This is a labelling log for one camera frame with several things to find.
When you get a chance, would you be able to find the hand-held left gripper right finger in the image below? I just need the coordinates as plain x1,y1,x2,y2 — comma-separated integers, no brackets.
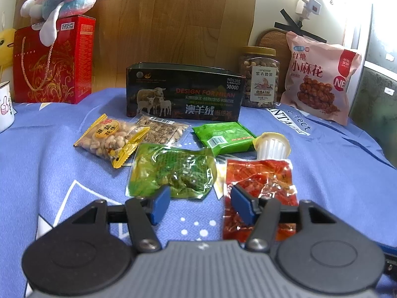
231,184,337,252

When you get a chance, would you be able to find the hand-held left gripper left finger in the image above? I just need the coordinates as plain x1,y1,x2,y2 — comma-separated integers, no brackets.
65,186,172,253

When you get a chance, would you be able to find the red spicy snack packet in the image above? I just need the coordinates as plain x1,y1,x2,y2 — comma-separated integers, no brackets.
223,158,299,243

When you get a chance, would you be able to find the green pickled vegetable packet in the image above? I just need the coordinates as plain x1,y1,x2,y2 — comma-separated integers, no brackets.
126,143,218,201

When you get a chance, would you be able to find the white jelly cup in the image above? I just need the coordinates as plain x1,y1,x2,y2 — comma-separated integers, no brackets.
253,132,291,160

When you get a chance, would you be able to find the dark green snack packet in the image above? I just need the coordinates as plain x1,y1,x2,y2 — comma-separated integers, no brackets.
191,122,257,156

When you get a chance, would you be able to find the clear barcoded nut packet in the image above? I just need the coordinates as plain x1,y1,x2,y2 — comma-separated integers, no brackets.
134,115,190,146

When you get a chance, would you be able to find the yellow peanut packet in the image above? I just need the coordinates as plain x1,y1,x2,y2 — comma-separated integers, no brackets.
73,113,150,169

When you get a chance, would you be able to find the dark sheep-print tin box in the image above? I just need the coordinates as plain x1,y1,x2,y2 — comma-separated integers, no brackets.
126,63,245,121

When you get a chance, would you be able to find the blue printed cloth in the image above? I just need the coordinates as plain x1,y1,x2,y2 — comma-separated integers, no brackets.
0,87,397,298

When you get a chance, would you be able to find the clear nut jar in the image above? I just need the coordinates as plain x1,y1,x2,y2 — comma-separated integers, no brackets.
238,46,280,109

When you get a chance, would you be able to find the pink snack bag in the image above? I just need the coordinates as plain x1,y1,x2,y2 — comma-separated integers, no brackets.
281,31,362,126

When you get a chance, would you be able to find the red gift bag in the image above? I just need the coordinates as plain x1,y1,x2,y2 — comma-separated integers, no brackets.
13,15,96,104

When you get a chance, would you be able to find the wooden headboard panel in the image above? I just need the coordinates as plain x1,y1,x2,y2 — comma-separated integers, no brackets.
12,0,259,100

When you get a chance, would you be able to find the white printed mug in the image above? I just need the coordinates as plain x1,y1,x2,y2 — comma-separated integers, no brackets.
0,81,15,133

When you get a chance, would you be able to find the black tape cross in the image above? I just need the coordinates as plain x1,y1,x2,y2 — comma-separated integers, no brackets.
274,9,328,44

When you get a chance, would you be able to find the yellow plush toy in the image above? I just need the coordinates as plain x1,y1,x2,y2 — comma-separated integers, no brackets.
0,28,16,69

